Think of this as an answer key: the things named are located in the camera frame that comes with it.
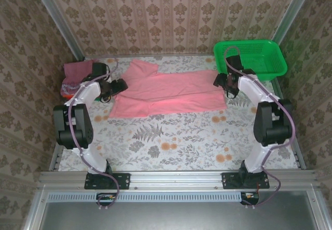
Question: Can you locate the pink t-shirt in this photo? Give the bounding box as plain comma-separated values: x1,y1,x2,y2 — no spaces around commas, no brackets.
108,60,228,119

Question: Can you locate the green plastic basket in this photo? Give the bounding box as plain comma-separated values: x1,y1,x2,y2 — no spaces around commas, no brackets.
213,40,288,82

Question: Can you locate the floral table cloth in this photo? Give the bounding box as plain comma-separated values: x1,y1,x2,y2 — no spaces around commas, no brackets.
58,55,299,173

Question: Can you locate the black electronics box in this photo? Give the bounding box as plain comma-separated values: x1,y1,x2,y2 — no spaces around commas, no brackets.
96,192,119,206
240,191,260,205

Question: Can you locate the grey metal sheet panel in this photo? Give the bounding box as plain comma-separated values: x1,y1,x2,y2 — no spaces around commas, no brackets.
23,190,332,230

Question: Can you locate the aluminium frame post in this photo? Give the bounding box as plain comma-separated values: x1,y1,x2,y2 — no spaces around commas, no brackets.
29,0,86,62
271,0,316,46

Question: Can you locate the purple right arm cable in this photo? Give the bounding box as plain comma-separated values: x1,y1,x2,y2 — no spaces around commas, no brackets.
224,46,296,210

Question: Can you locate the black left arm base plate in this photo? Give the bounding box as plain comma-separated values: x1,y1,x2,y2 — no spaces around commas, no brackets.
84,172,131,190

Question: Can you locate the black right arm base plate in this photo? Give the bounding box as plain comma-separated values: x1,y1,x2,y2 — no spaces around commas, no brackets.
222,172,270,190

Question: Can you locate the aluminium table side rail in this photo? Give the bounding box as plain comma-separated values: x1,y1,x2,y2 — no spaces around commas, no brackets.
271,78,307,170
49,147,63,173

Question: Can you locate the aluminium mounting rail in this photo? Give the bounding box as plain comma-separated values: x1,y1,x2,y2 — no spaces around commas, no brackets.
36,169,319,191

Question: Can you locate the white slotted cable duct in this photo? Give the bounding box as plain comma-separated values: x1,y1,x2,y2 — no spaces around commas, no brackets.
48,191,242,203

